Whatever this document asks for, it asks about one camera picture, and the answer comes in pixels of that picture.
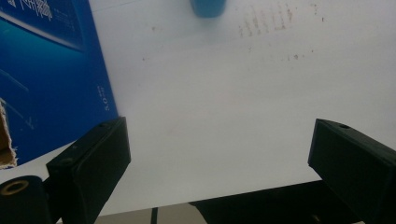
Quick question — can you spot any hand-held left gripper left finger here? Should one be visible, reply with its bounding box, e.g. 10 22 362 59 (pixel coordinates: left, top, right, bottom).
46 116 132 224

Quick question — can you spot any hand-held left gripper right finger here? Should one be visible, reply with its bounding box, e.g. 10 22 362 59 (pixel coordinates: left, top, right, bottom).
307 118 396 224

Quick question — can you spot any blue cardboard box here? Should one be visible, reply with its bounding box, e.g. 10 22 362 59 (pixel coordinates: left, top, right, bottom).
0 0 120 171

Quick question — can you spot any blue cup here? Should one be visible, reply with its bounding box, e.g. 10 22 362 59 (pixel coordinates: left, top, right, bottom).
190 0 227 19

